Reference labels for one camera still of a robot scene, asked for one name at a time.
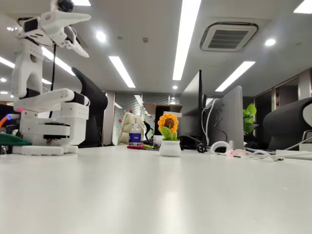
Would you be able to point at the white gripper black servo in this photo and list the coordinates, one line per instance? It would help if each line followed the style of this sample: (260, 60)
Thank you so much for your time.
(59, 31)

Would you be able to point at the crochet sunflower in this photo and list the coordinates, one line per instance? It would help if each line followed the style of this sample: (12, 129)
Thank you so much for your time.
(170, 148)

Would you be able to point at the white five-joint robot arm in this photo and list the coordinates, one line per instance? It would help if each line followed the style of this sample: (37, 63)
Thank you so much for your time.
(26, 70)

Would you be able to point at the long ceiling light strip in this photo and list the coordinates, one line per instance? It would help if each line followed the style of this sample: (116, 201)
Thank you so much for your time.
(186, 36)
(235, 76)
(122, 72)

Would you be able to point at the round ceiling smoke detector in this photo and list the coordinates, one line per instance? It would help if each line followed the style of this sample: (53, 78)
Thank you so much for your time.
(145, 40)

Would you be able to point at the black office chair tall back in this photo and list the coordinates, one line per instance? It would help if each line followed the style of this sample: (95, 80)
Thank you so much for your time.
(96, 104)

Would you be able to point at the beige puffer jacket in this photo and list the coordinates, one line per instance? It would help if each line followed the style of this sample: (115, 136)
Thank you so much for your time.
(126, 126)

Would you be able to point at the clear water bottle blue label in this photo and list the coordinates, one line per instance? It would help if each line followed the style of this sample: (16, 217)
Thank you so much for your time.
(134, 137)

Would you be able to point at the green flat object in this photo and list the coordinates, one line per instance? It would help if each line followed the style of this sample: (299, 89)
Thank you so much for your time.
(12, 141)

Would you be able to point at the red pen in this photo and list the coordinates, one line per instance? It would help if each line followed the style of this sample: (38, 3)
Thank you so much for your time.
(135, 147)

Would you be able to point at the green highlighter pen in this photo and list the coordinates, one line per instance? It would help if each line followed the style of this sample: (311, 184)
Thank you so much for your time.
(148, 146)

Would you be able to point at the clear plastic container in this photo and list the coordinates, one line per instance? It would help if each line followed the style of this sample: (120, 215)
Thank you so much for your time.
(157, 141)

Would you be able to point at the thin black-edged monitor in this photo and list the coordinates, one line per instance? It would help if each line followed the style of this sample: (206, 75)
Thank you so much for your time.
(191, 109)

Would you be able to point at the square ceiling air vent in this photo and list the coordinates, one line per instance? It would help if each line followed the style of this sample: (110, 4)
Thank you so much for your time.
(228, 36)

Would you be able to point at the grey monitor back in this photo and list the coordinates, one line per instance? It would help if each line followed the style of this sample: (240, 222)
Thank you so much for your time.
(231, 117)

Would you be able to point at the green leafy plant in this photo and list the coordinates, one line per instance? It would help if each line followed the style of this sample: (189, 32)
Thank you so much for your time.
(249, 119)

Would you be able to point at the pink translucent object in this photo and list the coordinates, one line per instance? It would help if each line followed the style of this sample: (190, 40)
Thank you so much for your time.
(235, 153)

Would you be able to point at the black mesh office chair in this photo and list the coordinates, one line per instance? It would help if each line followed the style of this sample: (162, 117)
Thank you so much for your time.
(285, 126)

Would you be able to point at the white power strip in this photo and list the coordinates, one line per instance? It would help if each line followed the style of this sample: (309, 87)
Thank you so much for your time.
(295, 154)

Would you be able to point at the gripper-mounted camera on white bracket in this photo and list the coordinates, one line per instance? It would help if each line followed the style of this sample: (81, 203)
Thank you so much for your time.
(64, 5)

